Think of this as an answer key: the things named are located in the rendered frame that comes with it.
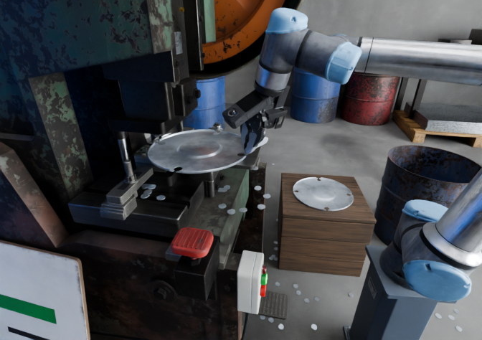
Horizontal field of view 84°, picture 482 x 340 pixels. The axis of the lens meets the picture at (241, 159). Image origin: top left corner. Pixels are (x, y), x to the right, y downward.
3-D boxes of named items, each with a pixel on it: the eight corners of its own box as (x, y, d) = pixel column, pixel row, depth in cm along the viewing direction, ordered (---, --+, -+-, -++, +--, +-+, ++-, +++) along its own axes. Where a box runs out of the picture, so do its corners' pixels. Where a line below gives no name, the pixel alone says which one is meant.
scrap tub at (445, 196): (432, 216, 173) (460, 148, 152) (466, 268, 137) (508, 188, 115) (363, 208, 181) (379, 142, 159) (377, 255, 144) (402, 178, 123)
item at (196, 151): (260, 137, 87) (260, 135, 87) (229, 181, 63) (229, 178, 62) (180, 128, 95) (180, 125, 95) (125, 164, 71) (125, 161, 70)
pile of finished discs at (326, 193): (345, 179, 146) (346, 178, 146) (360, 213, 121) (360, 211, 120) (291, 176, 149) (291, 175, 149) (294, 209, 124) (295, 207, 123)
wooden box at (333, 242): (343, 225, 165) (353, 176, 150) (360, 277, 132) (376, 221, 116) (277, 220, 170) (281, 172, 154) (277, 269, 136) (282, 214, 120)
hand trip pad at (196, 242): (216, 259, 54) (215, 229, 51) (207, 284, 49) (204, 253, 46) (184, 253, 56) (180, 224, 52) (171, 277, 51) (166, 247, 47)
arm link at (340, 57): (366, 44, 57) (316, 28, 59) (364, 49, 48) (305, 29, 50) (348, 80, 61) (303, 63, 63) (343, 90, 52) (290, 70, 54)
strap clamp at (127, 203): (158, 182, 77) (153, 149, 72) (124, 220, 62) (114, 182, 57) (139, 180, 78) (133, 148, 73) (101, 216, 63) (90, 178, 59)
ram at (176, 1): (206, 105, 81) (199, -12, 67) (186, 121, 67) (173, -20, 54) (153, 102, 84) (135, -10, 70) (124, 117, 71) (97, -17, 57)
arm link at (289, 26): (307, 23, 49) (265, 8, 51) (288, 79, 56) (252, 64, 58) (317, 16, 54) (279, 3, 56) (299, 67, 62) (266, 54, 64)
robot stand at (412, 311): (389, 331, 109) (423, 248, 89) (411, 386, 92) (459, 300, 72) (342, 327, 110) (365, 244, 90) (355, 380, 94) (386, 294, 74)
